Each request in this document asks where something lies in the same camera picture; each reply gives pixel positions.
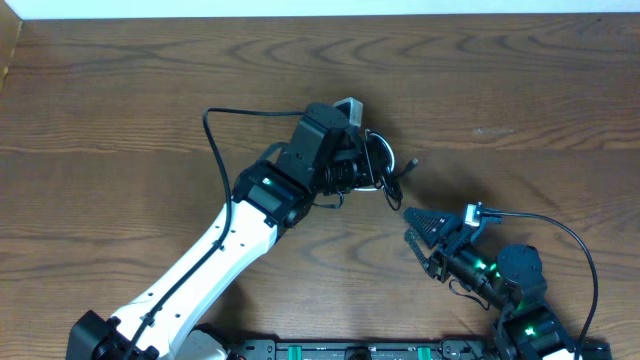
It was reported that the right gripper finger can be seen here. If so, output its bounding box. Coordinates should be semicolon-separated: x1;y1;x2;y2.
404;228;428;273
403;208;462;249

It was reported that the white cable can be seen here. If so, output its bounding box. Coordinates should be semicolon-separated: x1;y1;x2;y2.
349;130;396;193

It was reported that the black cable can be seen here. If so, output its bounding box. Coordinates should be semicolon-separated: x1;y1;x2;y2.
313;128;420;212

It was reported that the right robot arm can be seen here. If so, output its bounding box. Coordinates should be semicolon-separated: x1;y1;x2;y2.
403;203;584;359

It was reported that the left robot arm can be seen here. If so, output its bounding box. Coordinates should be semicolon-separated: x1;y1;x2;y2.
66;98;393;359

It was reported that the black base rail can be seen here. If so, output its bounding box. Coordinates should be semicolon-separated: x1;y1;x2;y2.
227;338;500;360

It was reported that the left camera cable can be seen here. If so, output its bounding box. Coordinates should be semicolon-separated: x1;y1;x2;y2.
119;106;306;360

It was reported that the camera cable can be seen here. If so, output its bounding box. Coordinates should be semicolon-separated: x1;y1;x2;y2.
119;106;306;360
480;209;600;360

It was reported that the right camera cable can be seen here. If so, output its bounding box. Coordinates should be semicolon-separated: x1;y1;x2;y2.
480;209;600;360

